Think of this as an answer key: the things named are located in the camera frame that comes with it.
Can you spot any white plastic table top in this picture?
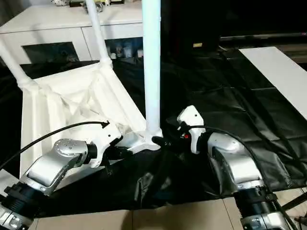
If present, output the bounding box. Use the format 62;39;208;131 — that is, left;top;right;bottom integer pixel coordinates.
18;60;164;185

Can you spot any white plastic table leg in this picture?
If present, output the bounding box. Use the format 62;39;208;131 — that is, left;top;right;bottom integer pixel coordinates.
85;0;115;68
0;38;36;92
142;0;164;139

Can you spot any black work mat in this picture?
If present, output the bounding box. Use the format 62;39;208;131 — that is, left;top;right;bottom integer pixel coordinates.
0;48;307;216

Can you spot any white side table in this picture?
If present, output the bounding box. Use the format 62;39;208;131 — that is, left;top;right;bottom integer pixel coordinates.
239;46;307;120

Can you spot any black stand leg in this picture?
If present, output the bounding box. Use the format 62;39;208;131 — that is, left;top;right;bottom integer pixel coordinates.
281;192;307;211

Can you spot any white cabinet with glass doors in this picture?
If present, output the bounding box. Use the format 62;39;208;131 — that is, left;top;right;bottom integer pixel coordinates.
0;2;149;65

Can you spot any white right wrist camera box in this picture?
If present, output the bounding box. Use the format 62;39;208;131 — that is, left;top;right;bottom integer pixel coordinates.
177;105;208;155

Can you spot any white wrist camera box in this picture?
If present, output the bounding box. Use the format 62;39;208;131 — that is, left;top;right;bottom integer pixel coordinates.
89;121;123;168
177;105;208;155

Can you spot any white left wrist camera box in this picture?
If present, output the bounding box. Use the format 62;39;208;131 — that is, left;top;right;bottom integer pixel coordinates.
89;121;123;168

